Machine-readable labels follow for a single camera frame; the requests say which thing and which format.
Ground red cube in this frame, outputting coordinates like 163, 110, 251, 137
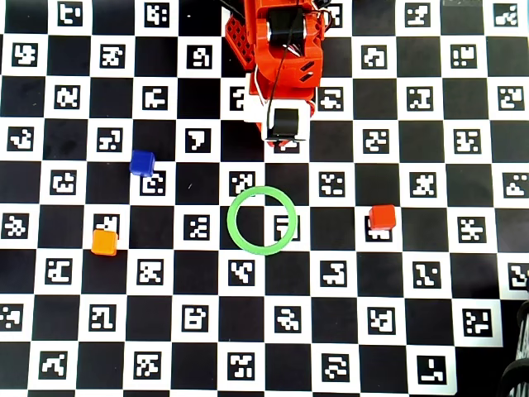
368, 204, 397, 232

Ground blue cube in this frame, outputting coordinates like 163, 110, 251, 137
129, 149, 157, 178

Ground orange cube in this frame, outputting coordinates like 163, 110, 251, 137
90, 228, 119, 256

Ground black white marker checkerboard mat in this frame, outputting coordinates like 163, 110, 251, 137
0, 0, 529, 393

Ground thin black camera cable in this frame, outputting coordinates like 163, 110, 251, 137
264, 0, 305, 140

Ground green flat ring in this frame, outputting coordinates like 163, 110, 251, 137
226, 185, 298, 256

